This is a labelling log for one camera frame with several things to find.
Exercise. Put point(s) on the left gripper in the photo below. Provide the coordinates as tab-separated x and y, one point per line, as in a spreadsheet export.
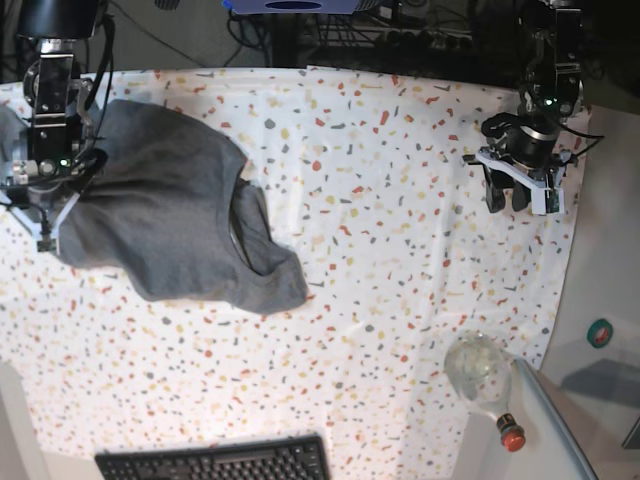
519	158

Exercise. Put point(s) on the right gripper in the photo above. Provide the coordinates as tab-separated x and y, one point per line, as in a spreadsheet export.
42	206

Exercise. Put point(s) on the grey t-shirt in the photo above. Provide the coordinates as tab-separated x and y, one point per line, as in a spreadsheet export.
172	210

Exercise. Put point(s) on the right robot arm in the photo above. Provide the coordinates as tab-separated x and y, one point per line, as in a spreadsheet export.
50	162

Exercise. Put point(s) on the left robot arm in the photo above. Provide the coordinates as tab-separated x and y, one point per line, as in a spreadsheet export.
547	36

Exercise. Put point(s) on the terrazzo patterned tablecloth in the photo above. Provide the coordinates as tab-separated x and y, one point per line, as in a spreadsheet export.
364	179

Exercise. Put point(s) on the green tape roll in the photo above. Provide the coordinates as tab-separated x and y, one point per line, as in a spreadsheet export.
600	333

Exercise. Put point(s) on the clear bottle with red cap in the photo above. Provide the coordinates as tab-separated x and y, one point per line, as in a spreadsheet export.
480	373

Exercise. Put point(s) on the grey laptop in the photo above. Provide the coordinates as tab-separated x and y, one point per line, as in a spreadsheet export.
570	435

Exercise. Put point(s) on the blue box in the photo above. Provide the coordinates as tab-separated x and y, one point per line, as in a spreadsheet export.
246	7

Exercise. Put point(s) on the black keyboard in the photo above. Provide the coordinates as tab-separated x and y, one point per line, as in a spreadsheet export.
301	457

